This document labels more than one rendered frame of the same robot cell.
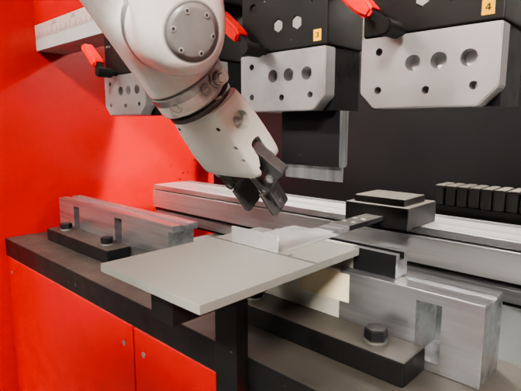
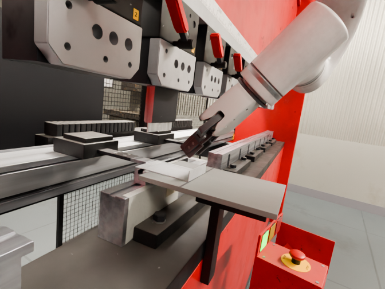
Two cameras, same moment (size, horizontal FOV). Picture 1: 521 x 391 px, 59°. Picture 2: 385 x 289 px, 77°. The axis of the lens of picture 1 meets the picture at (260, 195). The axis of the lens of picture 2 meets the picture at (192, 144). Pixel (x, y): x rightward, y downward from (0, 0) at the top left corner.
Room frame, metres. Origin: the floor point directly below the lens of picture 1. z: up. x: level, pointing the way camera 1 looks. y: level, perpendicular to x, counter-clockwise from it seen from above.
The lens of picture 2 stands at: (0.76, 0.47, 1.15)
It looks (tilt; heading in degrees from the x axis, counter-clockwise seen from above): 10 degrees down; 250
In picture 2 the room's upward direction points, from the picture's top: 7 degrees clockwise
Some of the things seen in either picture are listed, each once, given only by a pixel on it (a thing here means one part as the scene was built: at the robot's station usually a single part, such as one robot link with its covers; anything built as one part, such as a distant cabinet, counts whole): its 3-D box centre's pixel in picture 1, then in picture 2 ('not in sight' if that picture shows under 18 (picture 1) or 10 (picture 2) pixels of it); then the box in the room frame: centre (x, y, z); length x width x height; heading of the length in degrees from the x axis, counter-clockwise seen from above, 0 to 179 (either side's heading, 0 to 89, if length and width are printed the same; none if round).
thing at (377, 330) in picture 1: (375, 333); not in sight; (0.51, -0.14, 0.91); 0.03 x 0.03 x 0.02
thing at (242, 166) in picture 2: not in sight; (238, 167); (0.19, -0.47, 0.89); 0.30 x 0.05 x 0.03; 46
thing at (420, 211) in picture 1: (368, 213); (108, 148); (0.75, -0.18, 1.01); 0.26 x 0.12 x 0.05; 136
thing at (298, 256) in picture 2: not in sight; (296, 258); (0.28, 0.03, 0.79); 0.04 x 0.04 x 0.04
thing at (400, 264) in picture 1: (334, 249); (164, 168); (0.62, -0.10, 0.99); 0.20 x 0.03 x 0.03; 46
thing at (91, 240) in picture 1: (85, 242); not in sight; (1.02, 0.40, 0.89); 0.30 x 0.05 x 0.03; 46
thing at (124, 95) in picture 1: (142, 73); not in sight; (0.94, 0.24, 1.26); 0.15 x 0.09 x 0.17; 46
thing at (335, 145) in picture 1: (313, 145); (161, 109); (0.65, -0.07, 1.13); 0.10 x 0.02 x 0.10; 46
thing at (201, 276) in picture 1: (237, 258); (216, 182); (0.54, 0.03, 1.00); 0.26 x 0.18 x 0.01; 136
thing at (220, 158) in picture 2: not in sight; (254, 143); (-0.22, -0.99, 0.92); 1.68 x 0.06 x 0.10; 46
